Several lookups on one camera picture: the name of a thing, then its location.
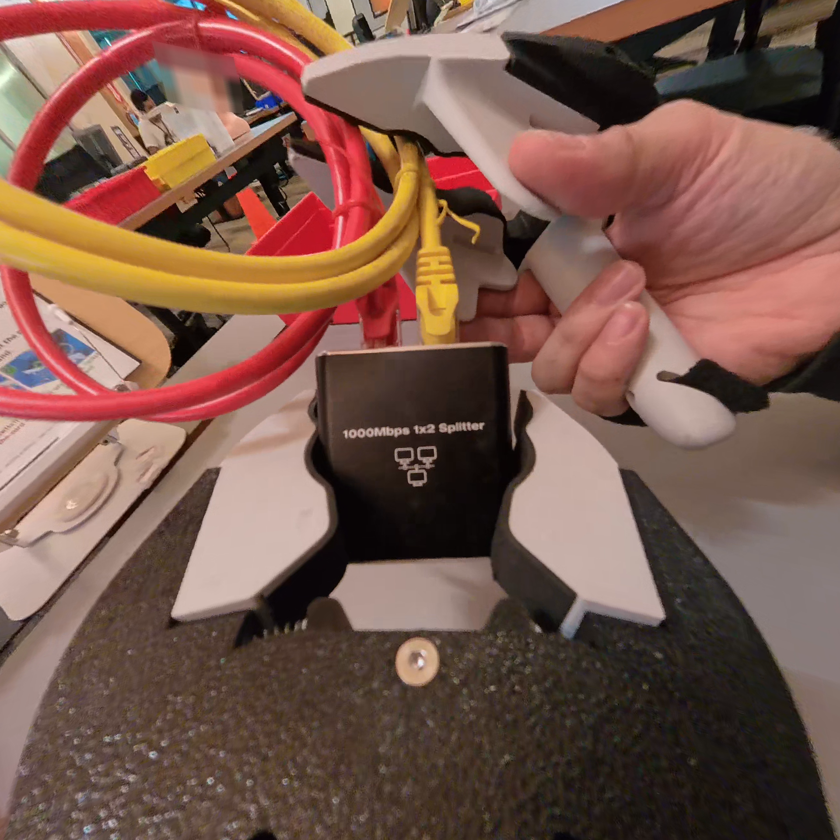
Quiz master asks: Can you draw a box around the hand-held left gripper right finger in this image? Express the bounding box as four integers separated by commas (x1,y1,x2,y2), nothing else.
491,390,667,641

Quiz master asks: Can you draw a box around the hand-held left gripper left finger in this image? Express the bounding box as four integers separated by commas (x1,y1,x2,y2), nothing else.
171,387,350,632

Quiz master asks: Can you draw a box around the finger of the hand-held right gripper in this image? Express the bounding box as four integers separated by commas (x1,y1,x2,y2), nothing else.
438,185,521,322
301,33,602,222

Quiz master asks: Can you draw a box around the red ethernet cable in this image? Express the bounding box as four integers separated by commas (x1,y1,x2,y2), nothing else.
0,0,403,421

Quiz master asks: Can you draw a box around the black port adapter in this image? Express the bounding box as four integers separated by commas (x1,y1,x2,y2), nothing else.
315,343,513,564

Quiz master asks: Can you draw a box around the yellow ethernet cable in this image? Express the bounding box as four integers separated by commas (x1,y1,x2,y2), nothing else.
0,0,483,347

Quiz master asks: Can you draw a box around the person's right forearm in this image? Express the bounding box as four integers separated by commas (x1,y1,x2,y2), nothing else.
761,331,840,411

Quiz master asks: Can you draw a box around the person's right hand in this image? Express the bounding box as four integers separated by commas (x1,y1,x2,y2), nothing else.
459,98,840,417

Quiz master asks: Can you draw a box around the grey wood-edged desk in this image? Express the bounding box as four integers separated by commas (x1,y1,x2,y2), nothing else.
453,0,840,116

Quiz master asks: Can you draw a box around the wood-top office desk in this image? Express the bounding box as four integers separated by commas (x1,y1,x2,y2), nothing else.
118,112,299,231

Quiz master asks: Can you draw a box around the red plastic bin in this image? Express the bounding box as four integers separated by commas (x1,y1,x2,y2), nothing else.
66,154,503,326

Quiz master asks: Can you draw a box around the white stand base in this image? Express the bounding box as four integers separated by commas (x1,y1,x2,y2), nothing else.
0,420,188,621

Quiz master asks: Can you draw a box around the orange traffic cone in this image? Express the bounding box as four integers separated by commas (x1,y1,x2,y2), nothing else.
236,189,277,240

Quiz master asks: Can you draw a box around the yellow storage bin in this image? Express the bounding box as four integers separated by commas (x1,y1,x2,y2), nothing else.
143,134,217,191

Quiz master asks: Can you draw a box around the printed instruction sheet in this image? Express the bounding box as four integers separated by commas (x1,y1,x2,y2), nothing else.
0,276,173,513

